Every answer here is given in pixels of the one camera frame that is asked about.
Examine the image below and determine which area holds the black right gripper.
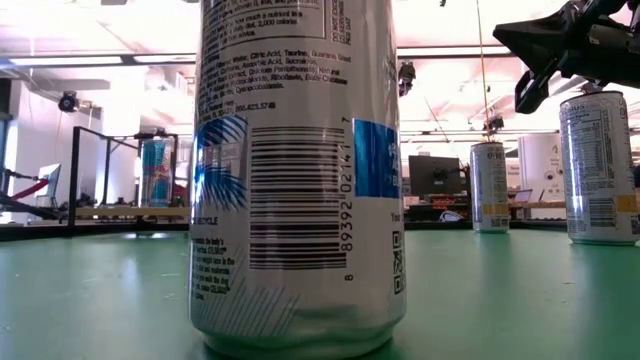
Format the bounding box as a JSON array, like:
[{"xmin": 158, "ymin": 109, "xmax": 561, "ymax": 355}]
[{"xmin": 492, "ymin": 0, "xmax": 640, "ymax": 115}]

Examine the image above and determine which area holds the white can yellow print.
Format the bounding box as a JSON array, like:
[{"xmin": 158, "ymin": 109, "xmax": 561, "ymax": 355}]
[
  {"xmin": 558, "ymin": 89, "xmax": 640, "ymax": 246},
  {"xmin": 468, "ymin": 141, "xmax": 511, "ymax": 234}
]

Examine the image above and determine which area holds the white can blue print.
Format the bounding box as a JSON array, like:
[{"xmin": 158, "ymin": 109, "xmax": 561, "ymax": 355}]
[{"xmin": 187, "ymin": 0, "xmax": 407, "ymax": 360}]

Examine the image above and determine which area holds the teal beverage can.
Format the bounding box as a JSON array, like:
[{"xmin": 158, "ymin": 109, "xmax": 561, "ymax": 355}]
[{"xmin": 141, "ymin": 138, "xmax": 174, "ymax": 208}]

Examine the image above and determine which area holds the white printed column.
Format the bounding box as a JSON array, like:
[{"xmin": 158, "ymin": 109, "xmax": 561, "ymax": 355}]
[{"xmin": 517, "ymin": 132, "xmax": 564, "ymax": 204}]

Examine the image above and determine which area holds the wooden desk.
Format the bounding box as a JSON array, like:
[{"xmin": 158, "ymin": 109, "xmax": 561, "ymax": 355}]
[{"xmin": 508, "ymin": 200, "xmax": 569, "ymax": 221}]

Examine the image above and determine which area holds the black computer monitor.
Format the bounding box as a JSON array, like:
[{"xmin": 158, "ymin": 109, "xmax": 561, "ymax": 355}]
[{"xmin": 408, "ymin": 154, "xmax": 464, "ymax": 196}]

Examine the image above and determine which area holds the round black lamp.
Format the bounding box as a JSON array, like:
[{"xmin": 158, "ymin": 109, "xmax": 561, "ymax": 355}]
[{"xmin": 57, "ymin": 90, "xmax": 81, "ymax": 114}]

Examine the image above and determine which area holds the green table mat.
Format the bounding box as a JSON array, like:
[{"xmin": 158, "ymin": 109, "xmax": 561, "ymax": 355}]
[{"xmin": 0, "ymin": 228, "xmax": 640, "ymax": 360}]

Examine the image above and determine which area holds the grey computer monitor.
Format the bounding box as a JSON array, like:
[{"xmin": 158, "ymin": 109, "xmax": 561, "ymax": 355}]
[{"xmin": 33, "ymin": 162, "xmax": 62, "ymax": 201}]

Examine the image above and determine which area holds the thin hanging cord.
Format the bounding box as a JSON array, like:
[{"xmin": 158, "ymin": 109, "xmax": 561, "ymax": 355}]
[{"xmin": 474, "ymin": 0, "xmax": 490, "ymax": 144}]

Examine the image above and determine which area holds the black ceiling-hung camera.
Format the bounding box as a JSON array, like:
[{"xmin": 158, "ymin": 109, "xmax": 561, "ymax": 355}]
[
  {"xmin": 483, "ymin": 114, "xmax": 505, "ymax": 135},
  {"xmin": 397, "ymin": 60, "xmax": 417, "ymax": 97}
]

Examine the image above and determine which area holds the wooden shelf with black frame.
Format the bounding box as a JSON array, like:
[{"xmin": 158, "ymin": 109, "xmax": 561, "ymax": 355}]
[{"xmin": 67, "ymin": 125, "xmax": 192, "ymax": 227}]

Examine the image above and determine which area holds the black aluminium table frame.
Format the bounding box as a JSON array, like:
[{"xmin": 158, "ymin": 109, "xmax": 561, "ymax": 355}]
[{"xmin": 0, "ymin": 218, "xmax": 569, "ymax": 243}]

